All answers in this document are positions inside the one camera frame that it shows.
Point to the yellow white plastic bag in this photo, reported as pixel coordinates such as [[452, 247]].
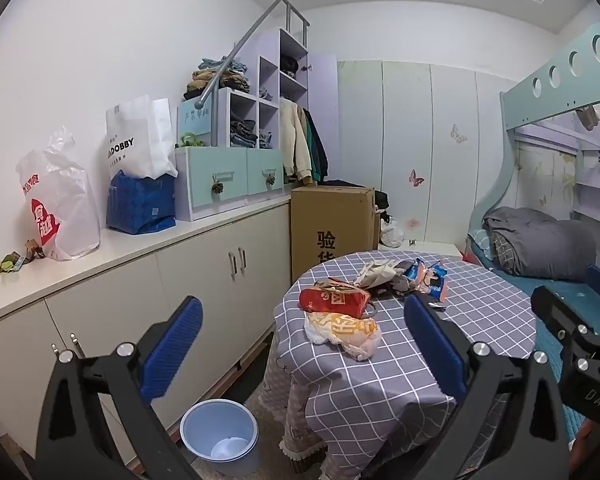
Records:
[[340, 332]]

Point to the pale butterfly sticker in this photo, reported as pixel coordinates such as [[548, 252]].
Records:
[[458, 134]]

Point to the long white low cabinet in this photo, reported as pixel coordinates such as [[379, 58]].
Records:
[[190, 280]]

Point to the cream hanging jacket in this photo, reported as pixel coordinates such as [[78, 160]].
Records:
[[295, 145]]

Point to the pink butterfly sticker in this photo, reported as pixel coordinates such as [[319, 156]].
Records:
[[416, 177]]

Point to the green plastic item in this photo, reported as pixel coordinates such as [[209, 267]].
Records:
[[192, 140]]

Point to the dark snack wrapper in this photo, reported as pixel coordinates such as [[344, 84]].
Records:
[[397, 282]]

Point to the pile of folded clothes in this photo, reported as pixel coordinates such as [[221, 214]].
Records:
[[205, 80]]

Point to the teal bed sheet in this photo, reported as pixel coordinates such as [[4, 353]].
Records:
[[520, 285]]

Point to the green ribbon scraps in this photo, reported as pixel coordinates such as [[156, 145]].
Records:
[[7, 264]]

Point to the dark folded clothes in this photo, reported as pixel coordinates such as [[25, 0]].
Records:
[[289, 65]]

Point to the light blue plastic bin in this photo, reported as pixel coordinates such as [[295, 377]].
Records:
[[200, 440]]

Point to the blue snack wrapper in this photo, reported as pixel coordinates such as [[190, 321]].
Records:
[[430, 282]]

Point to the dark green hanging jacket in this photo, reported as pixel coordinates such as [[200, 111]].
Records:
[[317, 155]]

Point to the brown cardboard box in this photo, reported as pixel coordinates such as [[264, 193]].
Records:
[[330, 220]]

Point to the red snack bag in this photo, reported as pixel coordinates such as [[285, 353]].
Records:
[[330, 301]]

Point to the black cloth pile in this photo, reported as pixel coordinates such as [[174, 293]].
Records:
[[381, 200]]

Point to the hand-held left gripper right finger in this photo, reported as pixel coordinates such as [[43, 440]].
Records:
[[432, 340]]

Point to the white wardrobe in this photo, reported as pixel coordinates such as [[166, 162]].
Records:
[[405, 135]]

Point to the teal bunk bed frame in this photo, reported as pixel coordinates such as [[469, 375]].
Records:
[[540, 85]]

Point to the white paper shopping bag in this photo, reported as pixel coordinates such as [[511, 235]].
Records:
[[135, 130]]

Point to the folded jeans stack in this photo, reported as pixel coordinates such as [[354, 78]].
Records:
[[242, 132]]

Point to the beige quilted table skirt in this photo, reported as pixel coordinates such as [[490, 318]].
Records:
[[300, 410]]

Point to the white red plastic bag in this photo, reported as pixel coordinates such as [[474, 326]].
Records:
[[65, 195]]

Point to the teal sign board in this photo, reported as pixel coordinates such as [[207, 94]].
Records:
[[195, 120]]

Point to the blue woven bag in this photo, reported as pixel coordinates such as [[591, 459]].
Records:
[[140, 205]]

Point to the grey duvet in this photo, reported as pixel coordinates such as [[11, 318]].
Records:
[[540, 240]]

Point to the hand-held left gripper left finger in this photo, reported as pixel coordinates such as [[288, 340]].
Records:
[[172, 345]]

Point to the lilac cubby shelf unit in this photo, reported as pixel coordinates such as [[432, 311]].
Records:
[[267, 42]]

